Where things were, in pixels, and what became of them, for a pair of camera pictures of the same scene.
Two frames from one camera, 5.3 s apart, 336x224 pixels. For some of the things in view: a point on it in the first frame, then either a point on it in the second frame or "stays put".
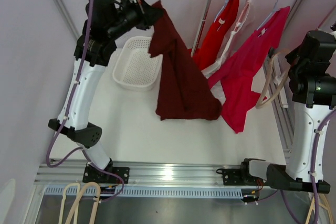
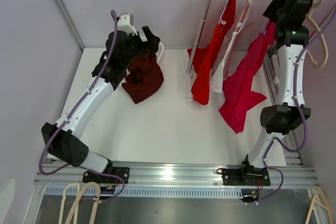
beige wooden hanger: x=259 y=104 to x=313 y=23
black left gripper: x=147 y=14 to x=150 y=46
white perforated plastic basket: x=135 y=70 to x=160 y=49
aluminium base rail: x=140 y=175 stays put
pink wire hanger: x=245 y=12 stays put
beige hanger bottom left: x=96 y=204 stays put
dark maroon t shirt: x=186 y=89 to x=145 y=77
